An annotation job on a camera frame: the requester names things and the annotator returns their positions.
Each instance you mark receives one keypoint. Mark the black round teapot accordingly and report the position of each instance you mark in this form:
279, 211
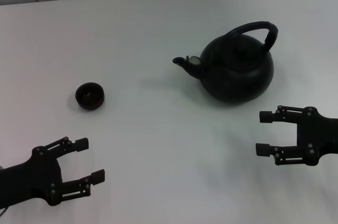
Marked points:
237, 84

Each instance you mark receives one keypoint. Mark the small dark teacup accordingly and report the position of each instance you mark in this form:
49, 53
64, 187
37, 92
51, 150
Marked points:
89, 98

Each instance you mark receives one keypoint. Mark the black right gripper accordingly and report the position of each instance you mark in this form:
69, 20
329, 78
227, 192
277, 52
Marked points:
317, 136

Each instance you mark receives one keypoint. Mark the black teapot lid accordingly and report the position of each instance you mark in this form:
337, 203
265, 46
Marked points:
237, 60

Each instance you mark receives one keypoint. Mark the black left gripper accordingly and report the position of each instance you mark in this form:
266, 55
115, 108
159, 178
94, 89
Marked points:
29, 179

